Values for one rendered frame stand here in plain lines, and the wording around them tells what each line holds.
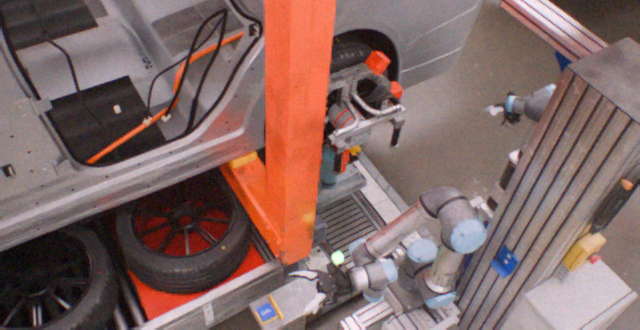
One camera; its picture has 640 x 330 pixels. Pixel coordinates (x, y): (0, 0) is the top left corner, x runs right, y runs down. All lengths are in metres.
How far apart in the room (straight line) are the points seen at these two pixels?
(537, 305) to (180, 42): 2.07
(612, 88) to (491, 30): 3.58
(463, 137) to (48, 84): 2.60
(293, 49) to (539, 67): 3.36
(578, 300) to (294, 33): 1.28
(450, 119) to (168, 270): 2.30
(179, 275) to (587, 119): 1.95
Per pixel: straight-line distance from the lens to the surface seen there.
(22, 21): 3.88
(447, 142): 4.21
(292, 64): 1.91
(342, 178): 3.58
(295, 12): 1.78
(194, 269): 2.94
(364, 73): 2.89
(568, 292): 2.26
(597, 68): 1.74
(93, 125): 3.16
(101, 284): 2.97
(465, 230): 1.98
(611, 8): 5.95
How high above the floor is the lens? 3.04
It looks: 49 degrees down
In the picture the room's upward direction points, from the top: 5 degrees clockwise
